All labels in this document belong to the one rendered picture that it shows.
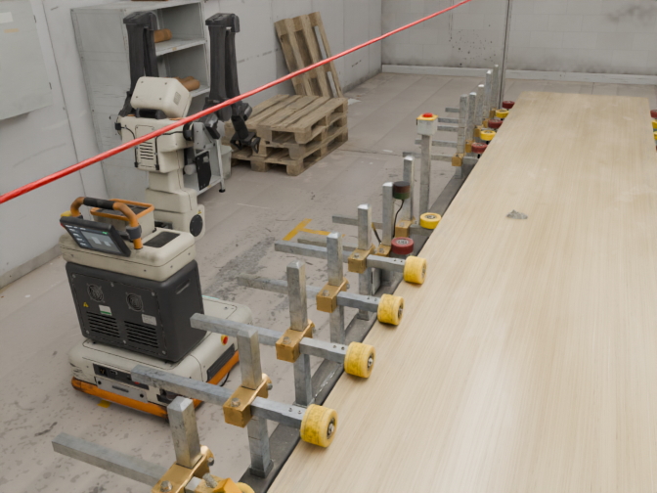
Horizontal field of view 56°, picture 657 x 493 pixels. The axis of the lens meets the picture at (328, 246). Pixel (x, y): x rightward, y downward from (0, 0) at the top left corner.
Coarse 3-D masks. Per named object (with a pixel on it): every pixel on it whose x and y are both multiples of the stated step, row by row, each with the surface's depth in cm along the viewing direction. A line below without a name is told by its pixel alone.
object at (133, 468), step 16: (64, 432) 130; (64, 448) 127; (80, 448) 126; (96, 448) 125; (96, 464) 124; (112, 464) 122; (128, 464) 121; (144, 464) 121; (144, 480) 120; (192, 480) 117
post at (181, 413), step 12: (180, 396) 116; (168, 408) 113; (180, 408) 113; (192, 408) 115; (180, 420) 113; (192, 420) 116; (180, 432) 115; (192, 432) 116; (180, 444) 117; (192, 444) 117; (180, 456) 118; (192, 456) 118; (192, 468) 118
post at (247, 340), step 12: (240, 336) 134; (252, 336) 134; (240, 348) 135; (252, 348) 135; (240, 360) 137; (252, 360) 135; (252, 372) 137; (252, 384) 139; (252, 420) 144; (264, 420) 146; (252, 432) 146; (264, 432) 147; (252, 444) 147; (264, 444) 148; (252, 456) 149; (264, 456) 149; (264, 468) 150
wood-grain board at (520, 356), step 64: (512, 128) 349; (576, 128) 345; (640, 128) 341; (512, 192) 261; (576, 192) 259; (640, 192) 257; (448, 256) 210; (512, 256) 208; (576, 256) 207; (640, 256) 205; (448, 320) 174; (512, 320) 173; (576, 320) 172; (640, 320) 171; (384, 384) 150; (448, 384) 149; (512, 384) 148; (576, 384) 148; (640, 384) 147; (320, 448) 132; (384, 448) 131; (448, 448) 130; (512, 448) 130; (576, 448) 129; (640, 448) 129
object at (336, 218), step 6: (336, 216) 254; (342, 216) 254; (348, 216) 254; (354, 216) 254; (336, 222) 256; (342, 222) 254; (348, 222) 253; (354, 222) 252; (372, 222) 249; (378, 222) 248; (396, 222) 247; (378, 228) 249; (414, 228) 242; (420, 228) 241; (426, 228) 241; (414, 234) 244; (420, 234) 242; (426, 234) 241
